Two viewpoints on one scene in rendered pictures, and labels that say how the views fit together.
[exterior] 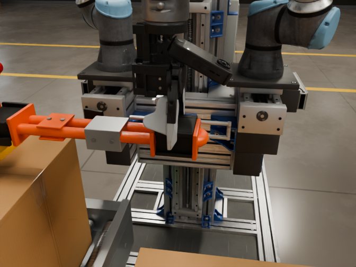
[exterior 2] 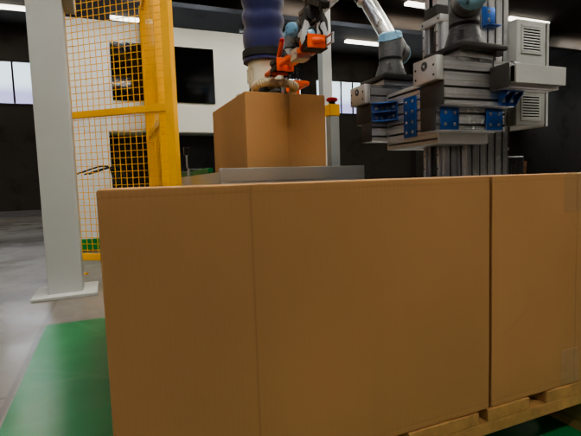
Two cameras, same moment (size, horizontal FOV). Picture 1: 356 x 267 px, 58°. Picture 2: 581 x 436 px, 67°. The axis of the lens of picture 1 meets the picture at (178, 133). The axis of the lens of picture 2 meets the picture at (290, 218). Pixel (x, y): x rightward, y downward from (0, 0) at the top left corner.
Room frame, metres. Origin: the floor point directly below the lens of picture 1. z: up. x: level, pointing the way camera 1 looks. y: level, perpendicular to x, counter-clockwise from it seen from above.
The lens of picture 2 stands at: (-0.45, -1.46, 0.55)
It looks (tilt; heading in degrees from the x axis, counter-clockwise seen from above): 5 degrees down; 60
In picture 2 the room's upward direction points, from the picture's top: 2 degrees counter-clockwise
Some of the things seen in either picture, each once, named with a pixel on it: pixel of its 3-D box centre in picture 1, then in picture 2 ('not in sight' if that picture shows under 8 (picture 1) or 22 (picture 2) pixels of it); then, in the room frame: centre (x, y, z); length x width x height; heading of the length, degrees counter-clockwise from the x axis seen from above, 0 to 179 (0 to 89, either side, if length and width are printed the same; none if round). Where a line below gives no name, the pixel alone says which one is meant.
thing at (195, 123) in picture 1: (176, 136); (312, 43); (0.53, 0.00, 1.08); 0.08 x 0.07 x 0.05; 81
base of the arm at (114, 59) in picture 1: (117, 52); (390, 68); (1.14, 0.21, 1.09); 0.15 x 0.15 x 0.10
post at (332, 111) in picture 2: not in sight; (334, 187); (1.15, 0.73, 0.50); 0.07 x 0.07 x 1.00; 82
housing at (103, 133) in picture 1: (108, 133); (300, 54); (0.56, 0.14, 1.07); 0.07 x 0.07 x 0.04; 81
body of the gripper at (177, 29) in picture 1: (161, 59); (310, 9); (0.54, 0.03, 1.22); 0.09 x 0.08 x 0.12; 81
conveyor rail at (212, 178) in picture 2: not in sight; (182, 191); (0.42, 1.44, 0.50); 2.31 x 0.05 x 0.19; 82
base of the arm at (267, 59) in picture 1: (261, 57); (463, 37); (1.06, -0.28, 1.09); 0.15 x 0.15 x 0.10
